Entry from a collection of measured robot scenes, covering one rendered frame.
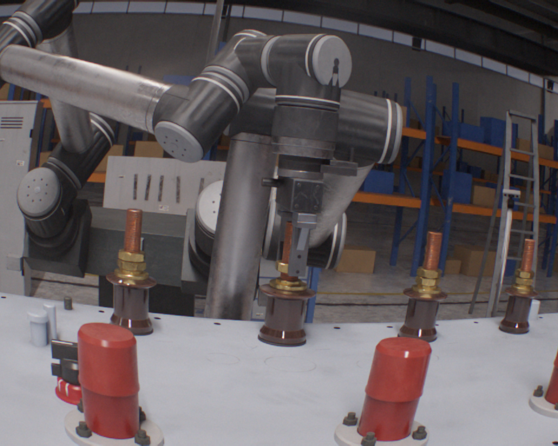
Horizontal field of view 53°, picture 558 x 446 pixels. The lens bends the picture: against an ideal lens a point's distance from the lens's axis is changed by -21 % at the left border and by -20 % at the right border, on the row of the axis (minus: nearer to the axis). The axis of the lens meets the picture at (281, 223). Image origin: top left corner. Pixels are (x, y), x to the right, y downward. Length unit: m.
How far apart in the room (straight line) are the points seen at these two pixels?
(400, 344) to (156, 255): 2.00
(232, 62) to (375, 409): 0.69
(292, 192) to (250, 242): 0.37
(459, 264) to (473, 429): 9.59
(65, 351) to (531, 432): 0.63
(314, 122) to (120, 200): 4.84
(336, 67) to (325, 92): 0.05
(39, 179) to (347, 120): 1.23
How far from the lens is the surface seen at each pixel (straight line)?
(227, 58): 1.19
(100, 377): 0.66
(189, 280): 2.44
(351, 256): 9.53
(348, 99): 1.42
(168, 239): 2.65
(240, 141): 1.41
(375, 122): 1.41
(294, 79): 1.10
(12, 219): 5.67
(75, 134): 2.20
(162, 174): 5.86
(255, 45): 1.17
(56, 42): 1.79
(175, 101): 1.15
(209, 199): 2.16
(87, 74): 1.31
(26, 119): 5.60
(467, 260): 10.42
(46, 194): 2.23
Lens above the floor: 1.70
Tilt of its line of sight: 7 degrees down
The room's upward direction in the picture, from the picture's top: 6 degrees clockwise
